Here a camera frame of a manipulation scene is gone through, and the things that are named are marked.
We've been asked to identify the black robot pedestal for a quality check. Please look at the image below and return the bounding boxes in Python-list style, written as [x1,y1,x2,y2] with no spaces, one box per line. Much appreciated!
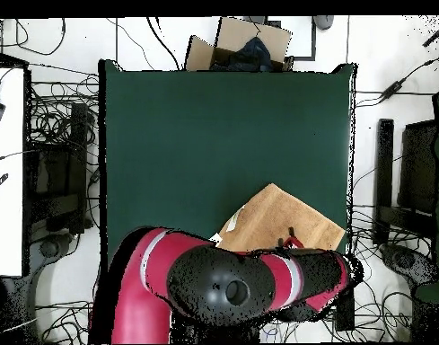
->
[170,321,261,345]

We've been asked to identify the open cardboard box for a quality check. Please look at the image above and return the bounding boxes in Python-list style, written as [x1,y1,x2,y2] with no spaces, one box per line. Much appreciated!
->
[184,16,294,73]

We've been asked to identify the black floor equipment lump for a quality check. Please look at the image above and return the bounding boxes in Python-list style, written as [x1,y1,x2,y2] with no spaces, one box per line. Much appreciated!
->
[379,243,439,289]
[34,233,74,261]

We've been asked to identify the black rod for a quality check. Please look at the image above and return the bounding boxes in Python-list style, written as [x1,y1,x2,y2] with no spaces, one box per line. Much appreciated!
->
[421,21,439,49]

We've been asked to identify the tan terry towel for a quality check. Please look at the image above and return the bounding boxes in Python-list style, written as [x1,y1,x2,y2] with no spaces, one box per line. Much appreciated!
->
[209,182,347,252]

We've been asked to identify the small black box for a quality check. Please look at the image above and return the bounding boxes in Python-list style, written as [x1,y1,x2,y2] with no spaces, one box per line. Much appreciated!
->
[334,292,356,332]

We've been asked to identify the dark green table cloth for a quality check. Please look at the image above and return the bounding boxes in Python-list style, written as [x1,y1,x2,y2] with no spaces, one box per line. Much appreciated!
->
[98,58,356,294]

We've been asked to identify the person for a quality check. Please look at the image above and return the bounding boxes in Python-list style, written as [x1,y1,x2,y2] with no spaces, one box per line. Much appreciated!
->
[312,14,335,31]

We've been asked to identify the black power adapter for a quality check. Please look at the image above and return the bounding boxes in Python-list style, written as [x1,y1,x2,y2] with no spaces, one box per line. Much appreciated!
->
[379,79,407,103]

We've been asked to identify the white desk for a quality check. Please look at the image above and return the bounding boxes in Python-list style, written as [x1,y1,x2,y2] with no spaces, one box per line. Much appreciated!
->
[0,66,27,278]

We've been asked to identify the tangled black cables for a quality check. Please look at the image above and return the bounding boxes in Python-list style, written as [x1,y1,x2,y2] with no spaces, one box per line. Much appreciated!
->
[347,204,421,343]
[25,64,101,152]

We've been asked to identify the black metal stand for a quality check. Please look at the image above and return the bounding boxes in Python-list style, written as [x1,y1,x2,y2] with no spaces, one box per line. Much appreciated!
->
[26,102,92,236]
[373,118,439,246]

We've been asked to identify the dark blue garment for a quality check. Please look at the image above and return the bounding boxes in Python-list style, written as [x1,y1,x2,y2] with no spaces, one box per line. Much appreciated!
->
[209,36,274,73]

